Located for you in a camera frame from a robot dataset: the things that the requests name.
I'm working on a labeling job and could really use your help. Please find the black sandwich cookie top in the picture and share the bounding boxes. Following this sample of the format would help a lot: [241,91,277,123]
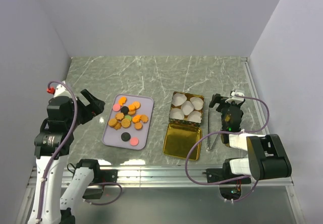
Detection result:
[120,106,129,115]

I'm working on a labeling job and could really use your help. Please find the round tan biscuit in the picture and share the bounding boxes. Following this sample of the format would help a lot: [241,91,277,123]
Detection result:
[121,119,131,128]
[132,101,141,109]
[108,119,118,127]

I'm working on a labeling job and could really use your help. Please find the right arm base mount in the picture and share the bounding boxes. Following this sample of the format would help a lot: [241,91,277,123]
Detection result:
[206,169,251,200]

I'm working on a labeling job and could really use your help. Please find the pink sandwich cookie top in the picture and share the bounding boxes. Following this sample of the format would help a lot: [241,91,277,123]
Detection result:
[113,103,121,112]

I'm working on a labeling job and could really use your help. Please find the orange swirl cookie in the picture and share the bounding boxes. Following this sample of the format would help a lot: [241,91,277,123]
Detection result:
[114,122,122,130]

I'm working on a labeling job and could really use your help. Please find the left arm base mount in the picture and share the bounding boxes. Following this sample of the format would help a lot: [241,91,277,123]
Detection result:
[83,169,118,200]

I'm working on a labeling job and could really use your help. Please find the orange flower cookie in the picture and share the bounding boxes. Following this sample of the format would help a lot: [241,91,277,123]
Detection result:
[140,115,149,123]
[115,112,125,121]

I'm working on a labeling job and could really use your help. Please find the purple plastic tray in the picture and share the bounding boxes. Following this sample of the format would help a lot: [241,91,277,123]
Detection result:
[102,94,154,150]

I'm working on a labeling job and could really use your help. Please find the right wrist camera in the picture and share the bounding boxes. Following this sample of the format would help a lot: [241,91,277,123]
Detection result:
[225,89,245,104]

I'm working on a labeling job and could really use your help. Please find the green macaron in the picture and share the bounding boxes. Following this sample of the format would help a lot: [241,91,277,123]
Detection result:
[124,115,132,121]

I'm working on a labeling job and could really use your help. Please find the white paper cup two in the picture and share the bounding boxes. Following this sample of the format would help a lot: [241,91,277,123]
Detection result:
[190,97,204,110]

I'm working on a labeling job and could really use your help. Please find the orange fish cookie top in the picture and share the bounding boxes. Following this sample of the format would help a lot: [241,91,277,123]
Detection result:
[118,96,127,106]

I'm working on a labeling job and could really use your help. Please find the orange round cookie bottom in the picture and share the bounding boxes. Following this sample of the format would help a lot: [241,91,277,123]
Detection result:
[134,122,143,130]

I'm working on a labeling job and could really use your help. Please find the aluminium rail frame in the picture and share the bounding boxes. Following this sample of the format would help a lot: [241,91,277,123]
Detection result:
[15,57,306,224]

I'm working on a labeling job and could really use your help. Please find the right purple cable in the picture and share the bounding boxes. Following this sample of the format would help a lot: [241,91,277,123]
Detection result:
[185,94,270,202]

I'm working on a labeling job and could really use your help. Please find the white paper cup four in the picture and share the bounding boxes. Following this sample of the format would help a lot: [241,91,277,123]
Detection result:
[170,108,185,120]

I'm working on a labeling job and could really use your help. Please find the orange fish cookie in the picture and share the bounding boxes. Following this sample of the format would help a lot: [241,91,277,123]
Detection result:
[132,115,141,123]
[128,104,136,111]
[118,96,127,106]

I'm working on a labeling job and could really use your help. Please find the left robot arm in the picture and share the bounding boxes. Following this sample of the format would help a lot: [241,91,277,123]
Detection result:
[28,84,105,223]

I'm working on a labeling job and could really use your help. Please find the orange round cookie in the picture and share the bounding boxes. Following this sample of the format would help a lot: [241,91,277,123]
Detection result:
[134,122,143,130]
[128,110,136,116]

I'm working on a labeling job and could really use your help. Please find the pink sandwich cookie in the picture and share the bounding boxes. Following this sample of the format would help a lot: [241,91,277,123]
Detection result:
[113,103,121,112]
[129,137,139,146]

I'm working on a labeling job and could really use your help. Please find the white paper cup five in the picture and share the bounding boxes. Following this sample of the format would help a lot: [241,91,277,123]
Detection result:
[187,110,202,123]

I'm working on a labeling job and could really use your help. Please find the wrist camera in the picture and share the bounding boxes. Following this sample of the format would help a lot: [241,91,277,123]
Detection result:
[225,89,245,104]
[46,81,74,99]

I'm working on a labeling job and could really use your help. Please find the pink sandwich cookie bottom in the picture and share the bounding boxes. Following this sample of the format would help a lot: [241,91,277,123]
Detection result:
[129,137,139,146]

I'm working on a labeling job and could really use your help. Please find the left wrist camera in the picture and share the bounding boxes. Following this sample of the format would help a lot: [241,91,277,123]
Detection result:
[46,81,74,99]

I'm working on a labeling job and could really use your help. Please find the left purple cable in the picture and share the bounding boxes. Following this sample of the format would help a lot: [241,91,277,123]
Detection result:
[35,80,78,222]

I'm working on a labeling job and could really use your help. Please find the white paper cup three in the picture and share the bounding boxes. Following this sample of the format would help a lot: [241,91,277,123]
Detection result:
[181,100,194,116]

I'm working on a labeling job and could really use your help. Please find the black sandwich cookie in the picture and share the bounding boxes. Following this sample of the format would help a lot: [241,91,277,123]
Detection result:
[120,106,129,115]
[121,132,131,142]

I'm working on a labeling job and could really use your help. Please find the round tan biscuit top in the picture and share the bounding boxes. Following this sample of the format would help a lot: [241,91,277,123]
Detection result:
[132,101,141,109]

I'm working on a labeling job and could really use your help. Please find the white paper cup one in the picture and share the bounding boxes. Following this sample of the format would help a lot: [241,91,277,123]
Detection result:
[172,93,187,106]

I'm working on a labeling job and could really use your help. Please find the orange round cookie middle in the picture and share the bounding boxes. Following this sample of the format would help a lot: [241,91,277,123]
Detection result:
[128,110,136,116]

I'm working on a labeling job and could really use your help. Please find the green cookie tin box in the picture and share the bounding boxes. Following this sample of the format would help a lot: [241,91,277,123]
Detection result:
[169,91,204,127]

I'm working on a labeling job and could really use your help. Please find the purple cable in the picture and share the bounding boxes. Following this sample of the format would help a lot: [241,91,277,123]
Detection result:
[35,80,78,222]
[185,94,270,202]

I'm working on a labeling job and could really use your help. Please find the black sandwich cookie bottom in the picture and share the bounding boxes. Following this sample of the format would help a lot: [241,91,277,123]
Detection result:
[121,132,131,142]

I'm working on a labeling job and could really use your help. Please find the metal tongs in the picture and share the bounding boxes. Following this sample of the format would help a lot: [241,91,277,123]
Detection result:
[206,105,223,151]

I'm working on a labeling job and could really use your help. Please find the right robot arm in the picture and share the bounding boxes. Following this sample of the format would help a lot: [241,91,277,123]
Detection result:
[209,91,292,183]

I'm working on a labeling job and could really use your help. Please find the gold tin lid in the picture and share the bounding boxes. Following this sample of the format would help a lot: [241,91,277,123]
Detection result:
[163,123,202,159]

